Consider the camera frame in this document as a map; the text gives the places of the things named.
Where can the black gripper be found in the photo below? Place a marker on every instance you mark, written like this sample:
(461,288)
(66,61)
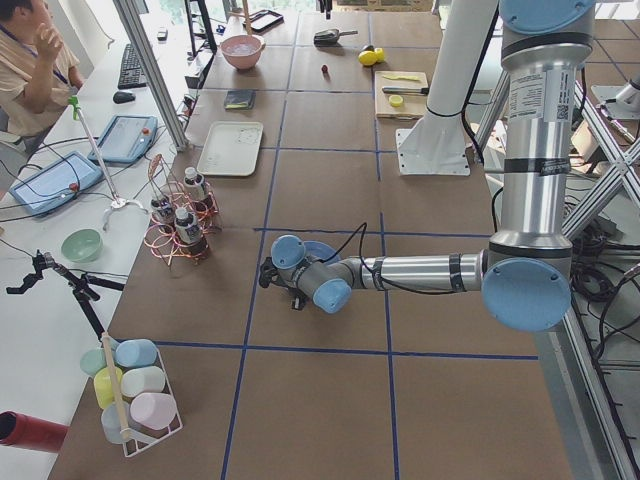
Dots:
(296,301)

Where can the blue round plate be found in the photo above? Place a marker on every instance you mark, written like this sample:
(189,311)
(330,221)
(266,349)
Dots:
(322,251)

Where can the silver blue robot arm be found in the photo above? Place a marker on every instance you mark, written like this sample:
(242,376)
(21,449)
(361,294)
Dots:
(619,102)
(523,274)

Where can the tea bottle front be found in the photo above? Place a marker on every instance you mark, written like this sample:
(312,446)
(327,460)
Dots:
(190,232)

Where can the tea bottle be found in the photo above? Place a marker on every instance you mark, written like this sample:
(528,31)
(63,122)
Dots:
(162,210)
(195,185)
(190,232)

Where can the tea bottle back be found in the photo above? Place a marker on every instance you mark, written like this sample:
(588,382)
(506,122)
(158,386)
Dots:
(195,185)

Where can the tea bottle middle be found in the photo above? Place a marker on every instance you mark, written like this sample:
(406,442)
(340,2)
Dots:
(162,210)

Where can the cream bear tray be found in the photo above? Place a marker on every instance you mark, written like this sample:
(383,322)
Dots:
(231,149)

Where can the blue plastic cup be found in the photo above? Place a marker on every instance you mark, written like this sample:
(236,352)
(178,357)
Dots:
(135,353)

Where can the white plastic cup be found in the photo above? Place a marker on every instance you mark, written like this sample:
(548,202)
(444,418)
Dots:
(141,380)

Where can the pink plastic cup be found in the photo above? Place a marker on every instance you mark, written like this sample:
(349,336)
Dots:
(153,410)

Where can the reach grabber stick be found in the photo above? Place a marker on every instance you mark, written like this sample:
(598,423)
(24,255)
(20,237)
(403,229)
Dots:
(117,201)

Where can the yellow plastic cup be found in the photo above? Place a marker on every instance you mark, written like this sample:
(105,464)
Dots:
(103,388)

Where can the grey folded cloth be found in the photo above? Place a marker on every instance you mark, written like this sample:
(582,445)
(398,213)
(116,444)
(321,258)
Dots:
(240,99)

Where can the black small tripod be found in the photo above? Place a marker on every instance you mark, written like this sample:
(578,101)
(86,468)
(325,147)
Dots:
(81,286)

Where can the green bowl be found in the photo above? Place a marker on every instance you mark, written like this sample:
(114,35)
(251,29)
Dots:
(82,246)

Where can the half lemon slice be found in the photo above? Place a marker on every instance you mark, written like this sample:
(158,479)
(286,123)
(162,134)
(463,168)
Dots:
(396,101)

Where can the wooden cutting board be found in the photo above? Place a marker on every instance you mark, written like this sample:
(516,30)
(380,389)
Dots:
(414,106)

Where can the blue teach pendant far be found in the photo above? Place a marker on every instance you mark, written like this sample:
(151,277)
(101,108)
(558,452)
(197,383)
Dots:
(126,138)

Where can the blue teach pendant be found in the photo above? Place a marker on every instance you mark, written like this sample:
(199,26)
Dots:
(126,138)
(56,184)

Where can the yellow plastic knife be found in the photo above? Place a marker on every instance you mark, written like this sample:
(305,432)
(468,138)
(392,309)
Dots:
(413,78)

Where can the pink bowl with ice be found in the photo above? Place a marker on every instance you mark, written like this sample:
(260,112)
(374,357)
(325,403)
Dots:
(243,51)

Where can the metal scoop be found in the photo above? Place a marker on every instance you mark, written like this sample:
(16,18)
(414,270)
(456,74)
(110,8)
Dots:
(331,36)

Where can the black computer mouse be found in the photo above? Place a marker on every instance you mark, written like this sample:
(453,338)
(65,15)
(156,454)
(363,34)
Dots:
(121,97)

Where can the black keyboard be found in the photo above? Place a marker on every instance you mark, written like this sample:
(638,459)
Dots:
(131,72)

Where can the blue teach pendant near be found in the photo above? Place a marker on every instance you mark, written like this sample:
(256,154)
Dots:
(56,184)

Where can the red cylinder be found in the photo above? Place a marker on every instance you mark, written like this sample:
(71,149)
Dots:
(32,433)

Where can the seated person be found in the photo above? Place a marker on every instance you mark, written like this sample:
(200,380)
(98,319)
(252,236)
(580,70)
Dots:
(39,72)

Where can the copper wire bottle rack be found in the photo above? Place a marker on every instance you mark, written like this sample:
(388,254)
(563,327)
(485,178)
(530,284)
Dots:
(163,241)

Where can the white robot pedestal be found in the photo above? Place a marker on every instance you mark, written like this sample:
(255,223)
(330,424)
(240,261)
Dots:
(436,143)

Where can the white wire cup basket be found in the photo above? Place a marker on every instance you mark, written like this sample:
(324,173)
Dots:
(118,426)

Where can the aluminium frame post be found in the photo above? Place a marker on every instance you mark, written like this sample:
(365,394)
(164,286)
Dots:
(134,28)

